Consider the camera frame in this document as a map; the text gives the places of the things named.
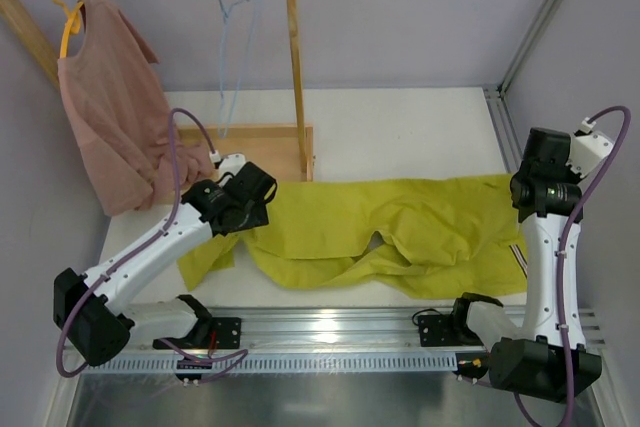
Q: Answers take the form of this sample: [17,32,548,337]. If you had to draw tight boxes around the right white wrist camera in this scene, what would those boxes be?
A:
[566,118,615,179]

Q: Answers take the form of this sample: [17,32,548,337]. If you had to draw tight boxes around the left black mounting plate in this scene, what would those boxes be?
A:
[152,317,242,350]

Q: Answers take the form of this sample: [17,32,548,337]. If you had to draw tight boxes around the yellow-green trousers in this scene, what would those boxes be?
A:
[177,174,527,299]

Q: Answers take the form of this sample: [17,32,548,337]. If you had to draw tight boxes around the yellow plastic hanger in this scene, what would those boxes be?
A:
[50,0,84,59]

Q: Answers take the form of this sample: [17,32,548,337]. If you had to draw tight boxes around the pink t-shirt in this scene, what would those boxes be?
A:
[58,0,214,216]

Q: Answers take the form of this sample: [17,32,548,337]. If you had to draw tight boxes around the aluminium frame profile right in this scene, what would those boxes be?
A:
[483,0,563,172]

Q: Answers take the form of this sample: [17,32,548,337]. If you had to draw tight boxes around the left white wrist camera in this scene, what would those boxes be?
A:
[209,152,247,176]

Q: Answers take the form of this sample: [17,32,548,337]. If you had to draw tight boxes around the light blue wire hanger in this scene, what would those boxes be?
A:
[216,0,260,138]

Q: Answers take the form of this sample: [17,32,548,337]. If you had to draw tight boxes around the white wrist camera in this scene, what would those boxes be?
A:
[209,152,247,176]
[566,118,615,179]

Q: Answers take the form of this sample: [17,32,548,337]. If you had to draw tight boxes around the black mounting plate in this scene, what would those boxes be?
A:
[412,312,482,348]
[152,317,242,350]

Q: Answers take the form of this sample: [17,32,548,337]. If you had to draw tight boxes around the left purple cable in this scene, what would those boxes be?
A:
[55,107,249,379]

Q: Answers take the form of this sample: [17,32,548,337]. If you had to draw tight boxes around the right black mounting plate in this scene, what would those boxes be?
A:
[412,312,482,348]

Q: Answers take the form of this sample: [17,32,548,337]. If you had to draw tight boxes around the wooden clothes rack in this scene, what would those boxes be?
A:
[1,0,314,181]

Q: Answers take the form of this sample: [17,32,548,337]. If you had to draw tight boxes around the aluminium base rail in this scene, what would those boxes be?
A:
[112,307,599,351]

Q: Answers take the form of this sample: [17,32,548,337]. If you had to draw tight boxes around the slotted cable duct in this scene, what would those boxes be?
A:
[84,350,457,375]

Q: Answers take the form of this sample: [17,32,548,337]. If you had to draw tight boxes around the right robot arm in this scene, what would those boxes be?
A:
[451,124,614,403]

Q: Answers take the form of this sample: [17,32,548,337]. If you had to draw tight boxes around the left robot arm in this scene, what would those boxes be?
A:
[53,160,277,367]

